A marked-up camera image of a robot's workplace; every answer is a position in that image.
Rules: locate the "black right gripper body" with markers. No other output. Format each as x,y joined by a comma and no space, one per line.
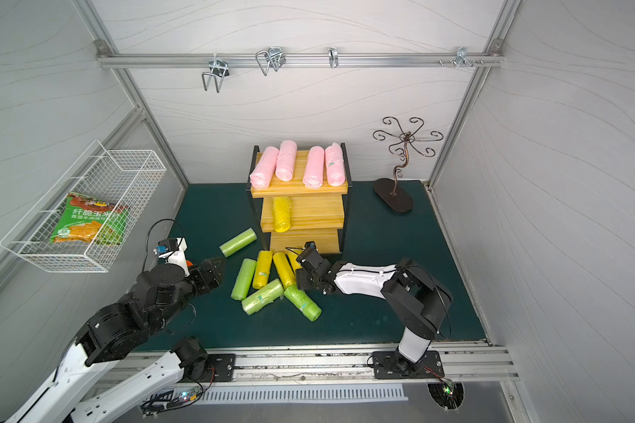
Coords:
311,267

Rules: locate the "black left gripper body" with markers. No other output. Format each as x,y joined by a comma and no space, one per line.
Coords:
211,272

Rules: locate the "yellow trash bag roll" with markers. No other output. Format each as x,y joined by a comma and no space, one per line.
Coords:
263,269
282,211
293,256
284,269

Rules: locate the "pink trash bag roll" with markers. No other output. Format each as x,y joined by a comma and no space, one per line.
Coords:
263,172
313,175
335,165
286,161

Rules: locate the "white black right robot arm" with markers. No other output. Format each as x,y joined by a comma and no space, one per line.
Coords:
418,299

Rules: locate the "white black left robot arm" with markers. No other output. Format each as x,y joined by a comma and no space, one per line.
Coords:
175,380

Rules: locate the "green trash bag roll left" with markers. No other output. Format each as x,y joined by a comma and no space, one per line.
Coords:
244,279

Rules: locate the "green trash bag roll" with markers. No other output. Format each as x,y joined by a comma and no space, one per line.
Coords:
303,303
244,279
238,242
266,295

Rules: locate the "green trash bag roll right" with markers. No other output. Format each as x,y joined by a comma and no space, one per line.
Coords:
303,303

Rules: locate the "green trash bag roll middle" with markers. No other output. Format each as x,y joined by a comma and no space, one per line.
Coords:
266,295

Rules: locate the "three-tier wooden shelf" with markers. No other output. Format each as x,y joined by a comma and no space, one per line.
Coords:
318,215

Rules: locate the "green trash bag roll far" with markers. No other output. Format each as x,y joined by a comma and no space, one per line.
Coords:
238,242

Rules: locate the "black metal jewelry stand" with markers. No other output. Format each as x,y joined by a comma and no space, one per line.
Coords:
401,144

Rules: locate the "green snack bag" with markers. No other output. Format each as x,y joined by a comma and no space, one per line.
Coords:
91,220

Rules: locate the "metal double hook left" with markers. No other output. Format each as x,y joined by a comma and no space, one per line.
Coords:
215,76

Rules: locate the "metal double hook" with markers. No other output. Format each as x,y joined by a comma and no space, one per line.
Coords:
271,59
215,76

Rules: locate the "metal double hook middle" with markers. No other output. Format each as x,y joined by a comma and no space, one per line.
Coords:
271,59

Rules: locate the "small metal hook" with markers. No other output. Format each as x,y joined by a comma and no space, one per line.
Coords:
333,57

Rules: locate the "metal hook right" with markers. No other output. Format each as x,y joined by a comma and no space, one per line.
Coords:
461,60

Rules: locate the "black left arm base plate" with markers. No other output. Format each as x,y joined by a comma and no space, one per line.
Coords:
210,368

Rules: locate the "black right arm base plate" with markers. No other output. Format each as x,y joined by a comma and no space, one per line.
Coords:
387,365

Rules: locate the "white wire basket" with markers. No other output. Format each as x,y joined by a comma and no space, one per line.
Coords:
126,177

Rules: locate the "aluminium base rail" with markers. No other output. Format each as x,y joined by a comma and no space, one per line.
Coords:
347,364

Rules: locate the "aluminium top rail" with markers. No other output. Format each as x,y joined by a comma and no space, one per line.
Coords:
491,58

